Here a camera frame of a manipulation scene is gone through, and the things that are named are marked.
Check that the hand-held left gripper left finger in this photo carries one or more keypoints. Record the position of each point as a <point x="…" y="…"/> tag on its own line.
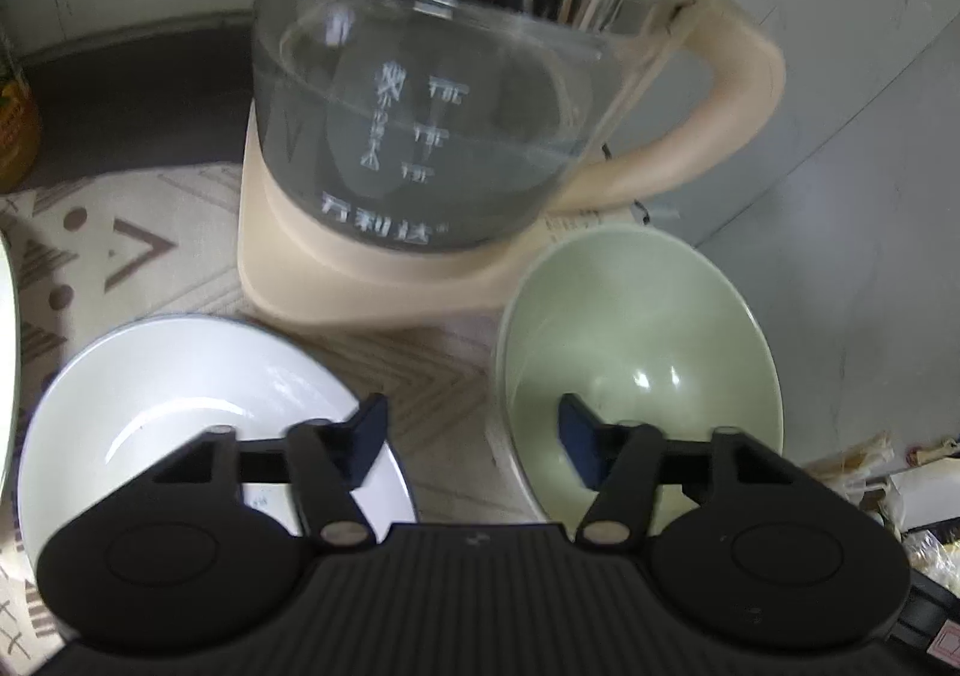
<point x="367" y="437"/>

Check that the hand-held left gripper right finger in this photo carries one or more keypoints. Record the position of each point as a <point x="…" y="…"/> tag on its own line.
<point x="577" y="432"/>

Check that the pale green bowl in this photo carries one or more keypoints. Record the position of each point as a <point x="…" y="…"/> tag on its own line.
<point x="637" y="316"/>

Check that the white bowl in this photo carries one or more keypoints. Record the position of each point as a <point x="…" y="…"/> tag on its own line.
<point x="187" y="376"/>

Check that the beige kettle base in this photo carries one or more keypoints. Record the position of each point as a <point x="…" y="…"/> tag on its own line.
<point x="337" y="286"/>

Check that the crumpled paper packets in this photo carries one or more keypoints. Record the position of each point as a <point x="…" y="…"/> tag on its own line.
<point x="847" y="466"/>

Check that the patterned white cloth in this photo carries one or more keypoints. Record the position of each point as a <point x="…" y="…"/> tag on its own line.
<point x="150" y="256"/>

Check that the small white box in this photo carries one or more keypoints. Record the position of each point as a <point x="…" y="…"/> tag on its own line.
<point x="926" y="496"/>

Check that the pale plate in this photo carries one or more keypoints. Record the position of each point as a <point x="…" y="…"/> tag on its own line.
<point x="6" y="361"/>

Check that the orange juice bottle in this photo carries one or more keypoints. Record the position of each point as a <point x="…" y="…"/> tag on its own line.
<point x="16" y="136"/>

